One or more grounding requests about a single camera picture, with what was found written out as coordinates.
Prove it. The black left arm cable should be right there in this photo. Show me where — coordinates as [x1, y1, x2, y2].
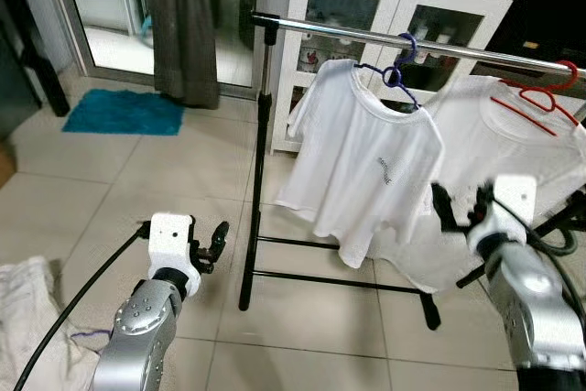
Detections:
[13, 222, 152, 391]

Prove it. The plain white T-shirt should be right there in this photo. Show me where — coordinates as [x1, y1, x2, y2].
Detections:
[371, 75, 586, 293]

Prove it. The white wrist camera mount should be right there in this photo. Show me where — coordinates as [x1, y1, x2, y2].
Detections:
[146, 212, 202, 299]
[465, 175, 537, 253]

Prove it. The black furniture frame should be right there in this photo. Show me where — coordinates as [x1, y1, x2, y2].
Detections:
[0, 0, 72, 140]

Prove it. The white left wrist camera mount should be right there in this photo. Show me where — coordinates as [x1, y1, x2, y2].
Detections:
[146, 212, 202, 299]

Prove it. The red plastic clothes hanger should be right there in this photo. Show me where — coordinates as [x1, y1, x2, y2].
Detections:
[490, 60, 582, 136]

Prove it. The grey curtain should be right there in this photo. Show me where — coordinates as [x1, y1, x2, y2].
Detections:
[146, 0, 221, 108]

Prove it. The aluminium framed glass door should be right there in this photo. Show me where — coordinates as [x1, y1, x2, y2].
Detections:
[41, 0, 266, 92]

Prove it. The teal floor mat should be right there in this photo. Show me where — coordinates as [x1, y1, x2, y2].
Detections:
[61, 89, 184, 136]

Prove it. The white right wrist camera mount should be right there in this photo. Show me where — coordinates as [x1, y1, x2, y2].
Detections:
[465, 175, 537, 253]

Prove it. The blue plastic clothes hanger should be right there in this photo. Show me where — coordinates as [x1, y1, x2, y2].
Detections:
[355, 34, 422, 110]
[69, 327, 113, 353]

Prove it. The black chrome clothes rack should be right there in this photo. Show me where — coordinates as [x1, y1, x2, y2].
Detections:
[238, 10, 586, 331]

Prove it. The white cloth heap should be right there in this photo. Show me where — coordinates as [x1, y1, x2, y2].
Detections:
[0, 256, 102, 391]

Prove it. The white T-shirt small grey print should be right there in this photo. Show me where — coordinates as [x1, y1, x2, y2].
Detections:
[275, 60, 445, 268]

